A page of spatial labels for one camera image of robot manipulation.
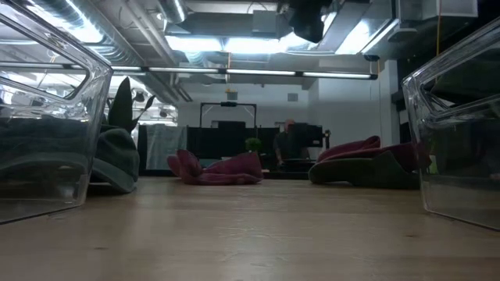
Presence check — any clear plastic bin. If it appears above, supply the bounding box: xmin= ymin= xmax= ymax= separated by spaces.
xmin=401 ymin=17 xmax=500 ymax=231
xmin=0 ymin=0 xmax=114 ymax=226

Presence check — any black computer monitor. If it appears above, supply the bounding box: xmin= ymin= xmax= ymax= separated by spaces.
xmin=291 ymin=123 xmax=325 ymax=148

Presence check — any black partition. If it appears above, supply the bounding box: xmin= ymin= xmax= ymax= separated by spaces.
xmin=137 ymin=124 xmax=280 ymax=175

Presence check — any person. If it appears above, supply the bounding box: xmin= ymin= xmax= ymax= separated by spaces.
xmin=272 ymin=119 xmax=312 ymax=169

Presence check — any green baseball cap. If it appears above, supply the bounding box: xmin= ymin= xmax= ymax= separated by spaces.
xmin=0 ymin=116 xmax=141 ymax=195
xmin=308 ymin=150 xmax=422 ymax=191

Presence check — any black monitor desk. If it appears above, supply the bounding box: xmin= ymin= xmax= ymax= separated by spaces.
xmin=277 ymin=158 xmax=313 ymax=173

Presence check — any long ceiling light bar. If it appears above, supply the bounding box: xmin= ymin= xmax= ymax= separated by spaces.
xmin=111 ymin=64 xmax=379 ymax=80

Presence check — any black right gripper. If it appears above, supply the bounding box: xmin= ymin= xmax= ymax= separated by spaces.
xmin=277 ymin=0 xmax=333 ymax=43

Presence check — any silver round ceiling duct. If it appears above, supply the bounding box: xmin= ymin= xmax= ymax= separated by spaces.
xmin=155 ymin=0 xmax=188 ymax=24

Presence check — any grey ceiling box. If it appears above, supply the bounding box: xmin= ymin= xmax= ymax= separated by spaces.
xmin=252 ymin=9 xmax=283 ymax=34

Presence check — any maroon baseball cap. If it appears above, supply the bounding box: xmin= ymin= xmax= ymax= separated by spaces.
xmin=166 ymin=149 xmax=265 ymax=187
xmin=316 ymin=135 xmax=421 ymax=175

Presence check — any green snake plant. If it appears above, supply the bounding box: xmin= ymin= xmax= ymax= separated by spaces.
xmin=105 ymin=76 xmax=156 ymax=134

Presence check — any black rig frame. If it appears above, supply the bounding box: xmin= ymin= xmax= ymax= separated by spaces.
xmin=199 ymin=101 xmax=258 ymax=130

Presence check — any yellow cable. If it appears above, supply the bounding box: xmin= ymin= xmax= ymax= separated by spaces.
xmin=435 ymin=0 xmax=442 ymax=56

